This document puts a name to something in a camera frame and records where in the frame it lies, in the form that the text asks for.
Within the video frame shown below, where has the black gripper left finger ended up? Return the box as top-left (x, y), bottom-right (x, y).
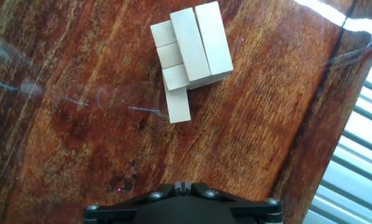
top-left (82, 181), bottom-right (183, 224)

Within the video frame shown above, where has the pale wooden Jenga block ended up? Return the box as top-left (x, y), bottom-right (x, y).
top-left (162, 77), bottom-right (192, 124)
top-left (194, 1), bottom-right (235, 77)
top-left (162, 63), bottom-right (233, 91)
top-left (149, 19), bottom-right (178, 49)
top-left (156, 42), bottom-right (184, 70)
top-left (169, 6), bottom-right (212, 83)

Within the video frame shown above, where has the dark red wooden board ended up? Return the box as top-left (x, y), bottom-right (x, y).
top-left (0, 0), bottom-right (372, 224)

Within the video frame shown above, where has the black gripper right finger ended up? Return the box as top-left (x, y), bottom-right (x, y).
top-left (184, 181), bottom-right (283, 224)

